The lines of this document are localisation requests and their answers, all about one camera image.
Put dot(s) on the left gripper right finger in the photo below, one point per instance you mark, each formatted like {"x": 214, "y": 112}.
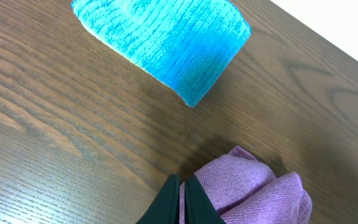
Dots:
{"x": 198, "y": 207}

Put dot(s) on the yellow-green cloth under blue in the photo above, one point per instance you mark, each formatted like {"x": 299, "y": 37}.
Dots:
{"x": 144, "y": 46}

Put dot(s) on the purple cloth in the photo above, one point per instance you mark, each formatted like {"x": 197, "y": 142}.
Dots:
{"x": 245, "y": 190}

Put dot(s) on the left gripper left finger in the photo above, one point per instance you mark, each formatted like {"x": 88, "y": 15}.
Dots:
{"x": 165, "y": 207}

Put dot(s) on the folded blue cloth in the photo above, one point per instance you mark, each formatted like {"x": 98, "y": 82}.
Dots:
{"x": 205, "y": 34}

